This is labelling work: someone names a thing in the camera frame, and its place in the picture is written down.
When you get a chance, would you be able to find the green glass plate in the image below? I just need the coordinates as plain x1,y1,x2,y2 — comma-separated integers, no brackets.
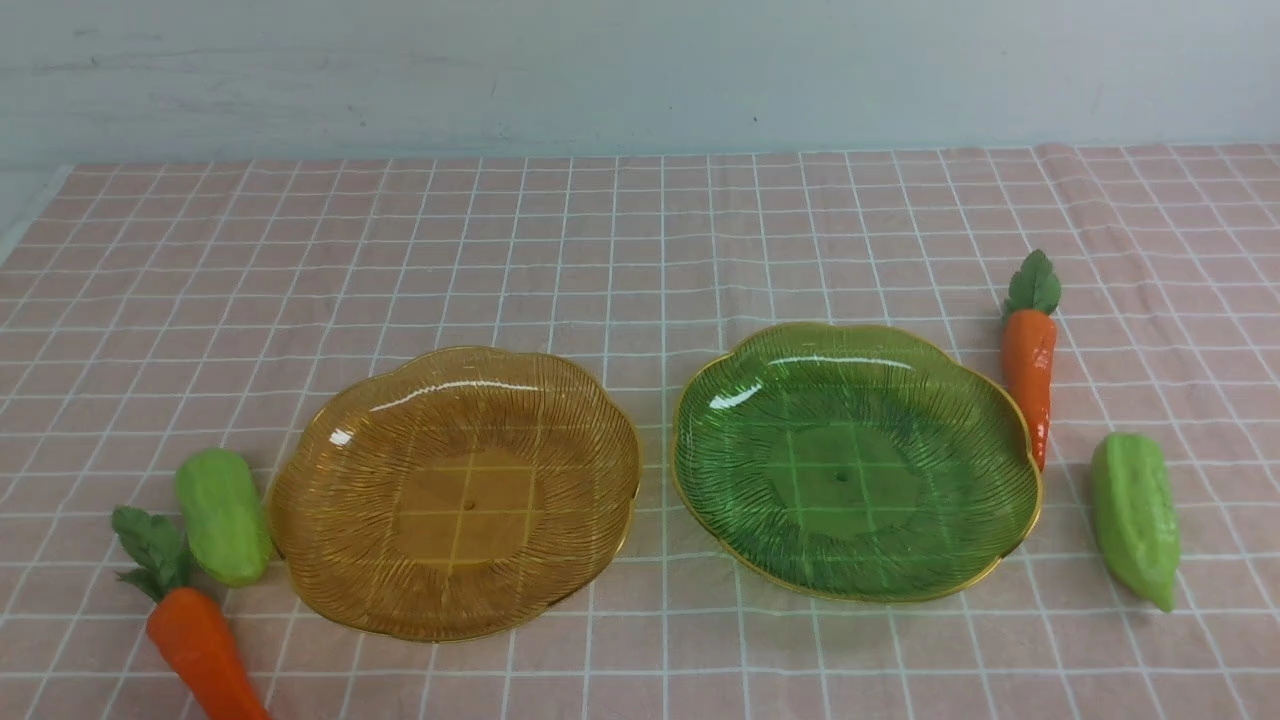
671,322,1044,603

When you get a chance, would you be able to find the amber glass plate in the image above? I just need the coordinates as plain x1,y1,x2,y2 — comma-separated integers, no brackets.
266,346,643,643

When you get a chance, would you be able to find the toy carrot with leaves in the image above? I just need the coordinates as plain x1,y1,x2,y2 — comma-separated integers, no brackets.
111,505,271,719

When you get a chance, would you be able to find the green toy gourd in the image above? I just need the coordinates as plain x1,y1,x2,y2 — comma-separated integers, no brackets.
1091,430,1181,614
174,447,273,588

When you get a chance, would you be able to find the pink checked tablecloth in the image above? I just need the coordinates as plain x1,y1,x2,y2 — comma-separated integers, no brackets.
1,145,1279,719

